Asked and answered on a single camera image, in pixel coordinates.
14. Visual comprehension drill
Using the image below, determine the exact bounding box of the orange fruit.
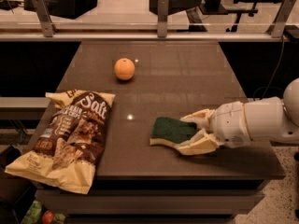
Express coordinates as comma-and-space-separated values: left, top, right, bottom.
114, 58, 135, 81

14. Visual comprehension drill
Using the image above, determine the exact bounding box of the red tomato under table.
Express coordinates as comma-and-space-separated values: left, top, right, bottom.
42, 210, 54, 224

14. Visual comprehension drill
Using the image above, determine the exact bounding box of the black cable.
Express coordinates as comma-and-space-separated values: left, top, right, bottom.
251, 35, 288, 101

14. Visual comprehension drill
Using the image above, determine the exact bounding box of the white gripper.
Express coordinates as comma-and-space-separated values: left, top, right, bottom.
175, 102, 250, 156

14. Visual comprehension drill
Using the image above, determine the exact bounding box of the metal rail bracket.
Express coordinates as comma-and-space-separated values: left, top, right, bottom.
267, 0, 297, 38
157, 0, 169, 37
31, 0, 56, 37

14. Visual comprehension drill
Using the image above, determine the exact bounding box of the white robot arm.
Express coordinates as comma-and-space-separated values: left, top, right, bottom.
176, 78, 299, 155

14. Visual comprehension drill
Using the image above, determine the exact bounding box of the green and yellow sponge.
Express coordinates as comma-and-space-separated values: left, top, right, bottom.
149, 117, 197, 148

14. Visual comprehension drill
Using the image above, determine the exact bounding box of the right metal rail bracket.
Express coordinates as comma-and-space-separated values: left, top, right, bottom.
267, 0, 297, 38

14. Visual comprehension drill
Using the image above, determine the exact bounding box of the left metal rail bracket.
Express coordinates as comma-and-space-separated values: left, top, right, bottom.
31, 0, 56, 37

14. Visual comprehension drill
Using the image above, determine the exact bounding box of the brown chip bag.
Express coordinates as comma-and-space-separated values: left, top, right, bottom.
5, 90, 115, 194

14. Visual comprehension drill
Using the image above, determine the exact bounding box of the middle metal rail bracket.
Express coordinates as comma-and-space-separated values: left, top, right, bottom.
157, 0, 169, 37

